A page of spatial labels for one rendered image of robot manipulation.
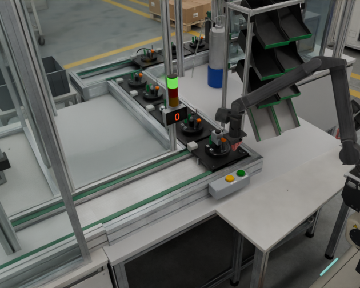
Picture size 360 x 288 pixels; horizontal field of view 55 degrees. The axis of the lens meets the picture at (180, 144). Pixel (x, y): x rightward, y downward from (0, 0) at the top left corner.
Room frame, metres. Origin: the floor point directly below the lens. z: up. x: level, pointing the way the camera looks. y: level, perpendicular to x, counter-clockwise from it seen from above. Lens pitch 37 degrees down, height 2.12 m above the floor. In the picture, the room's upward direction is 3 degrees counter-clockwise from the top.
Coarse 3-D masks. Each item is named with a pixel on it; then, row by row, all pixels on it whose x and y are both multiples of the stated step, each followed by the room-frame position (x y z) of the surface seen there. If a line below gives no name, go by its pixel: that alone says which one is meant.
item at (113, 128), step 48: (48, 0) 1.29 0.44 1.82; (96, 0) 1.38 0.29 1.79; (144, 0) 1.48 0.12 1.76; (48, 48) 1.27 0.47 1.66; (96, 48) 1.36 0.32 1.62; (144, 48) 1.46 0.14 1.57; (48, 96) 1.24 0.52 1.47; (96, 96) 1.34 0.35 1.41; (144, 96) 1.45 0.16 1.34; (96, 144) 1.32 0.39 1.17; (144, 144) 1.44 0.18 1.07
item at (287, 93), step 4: (272, 80) 1.69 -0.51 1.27; (288, 88) 1.69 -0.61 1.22; (292, 88) 1.69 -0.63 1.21; (296, 88) 1.68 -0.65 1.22; (280, 92) 1.66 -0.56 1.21; (284, 92) 1.66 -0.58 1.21; (288, 92) 1.67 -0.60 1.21; (292, 92) 1.67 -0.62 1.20; (296, 92) 1.67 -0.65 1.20; (300, 92) 1.65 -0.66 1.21; (280, 96) 1.63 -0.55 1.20; (284, 96) 1.64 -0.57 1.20; (288, 96) 1.62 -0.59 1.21; (292, 96) 1.63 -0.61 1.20; (296, 96) 1.64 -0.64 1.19
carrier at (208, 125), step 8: (184, 120) 1.74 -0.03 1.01; (192, 120) 1.70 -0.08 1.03; (176, 128) 1.72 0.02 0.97; (184, 128) 1.67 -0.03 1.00; (192, 128) 1.68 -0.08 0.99; (200, 128) 1.67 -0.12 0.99; (208, 128) 1.70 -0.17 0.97; (216, 128) 1.70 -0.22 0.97; (176, 136) 1.63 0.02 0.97; (184, 136) 1.63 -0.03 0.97; (192, 136) 1.63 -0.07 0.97; (200, 136) 1.62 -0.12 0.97; (208, 136) 1.62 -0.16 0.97; (184, 144) 1.56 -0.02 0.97
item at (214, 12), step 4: (212, 0) 2.82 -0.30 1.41; (216, 0) 2.80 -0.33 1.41; (220, 0) 2.82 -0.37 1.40; (212, 4) 2.82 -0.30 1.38; (216, 4) 2.80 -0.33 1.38; (220, 4) 2.82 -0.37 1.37; (212, 8) 2.82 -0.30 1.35; (216, 8) 2.80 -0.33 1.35; (212, 12) 2.82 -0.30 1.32; (216, 12) 2.81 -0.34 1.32; (212, 16) 2.82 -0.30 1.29; (216, 16) 2.81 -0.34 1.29; (216, 20) 2.81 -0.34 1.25; (220, 20) 2.82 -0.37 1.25; (216, 24) 2.81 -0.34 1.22
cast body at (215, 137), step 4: (212, 132) 1.49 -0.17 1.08; (216, 132) 1.48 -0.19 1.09; (220, 132) 1.48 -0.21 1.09; (212, 136) 1.49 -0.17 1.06; (216, 136) 1.46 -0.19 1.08; (220, 136) 1.47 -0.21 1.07; (212, 140) 1.49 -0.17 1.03; (216, 140) 1.46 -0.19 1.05; (220, 140) 1.46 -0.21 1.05; (216, 144) 1.46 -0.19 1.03; (220, 144) 1.46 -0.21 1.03
